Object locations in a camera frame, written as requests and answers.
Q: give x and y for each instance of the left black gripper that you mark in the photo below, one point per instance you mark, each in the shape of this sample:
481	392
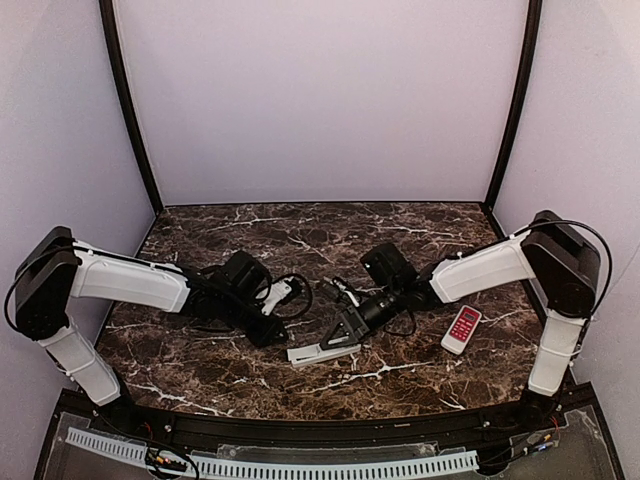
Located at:
255	325

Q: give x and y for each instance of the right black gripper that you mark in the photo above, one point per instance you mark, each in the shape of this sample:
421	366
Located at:
353	324

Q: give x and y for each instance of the white air conditioner remote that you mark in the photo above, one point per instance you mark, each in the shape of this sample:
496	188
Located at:
314	354

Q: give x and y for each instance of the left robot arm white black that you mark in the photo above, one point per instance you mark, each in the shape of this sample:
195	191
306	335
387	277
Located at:
241	293

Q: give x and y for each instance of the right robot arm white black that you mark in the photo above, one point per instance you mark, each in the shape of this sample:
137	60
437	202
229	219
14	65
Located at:
563	257

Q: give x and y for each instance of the red white remote control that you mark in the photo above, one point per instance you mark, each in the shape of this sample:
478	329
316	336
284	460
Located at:
461	330

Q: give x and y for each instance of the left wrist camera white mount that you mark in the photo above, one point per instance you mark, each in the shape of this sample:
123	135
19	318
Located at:
279	292

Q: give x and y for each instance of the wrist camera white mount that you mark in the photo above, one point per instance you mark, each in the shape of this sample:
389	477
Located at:
338	291
279	292

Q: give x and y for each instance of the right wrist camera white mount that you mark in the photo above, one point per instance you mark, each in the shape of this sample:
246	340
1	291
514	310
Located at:
338	291

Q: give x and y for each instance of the black front rail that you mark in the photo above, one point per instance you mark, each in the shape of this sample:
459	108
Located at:
464	428

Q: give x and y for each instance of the left black frame post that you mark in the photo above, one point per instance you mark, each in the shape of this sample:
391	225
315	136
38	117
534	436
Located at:
125	99

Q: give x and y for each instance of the black frame post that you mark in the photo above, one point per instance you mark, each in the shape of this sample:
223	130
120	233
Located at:
125	99
525	65

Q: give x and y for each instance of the right black frame post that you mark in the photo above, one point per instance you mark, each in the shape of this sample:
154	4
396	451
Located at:
525	65

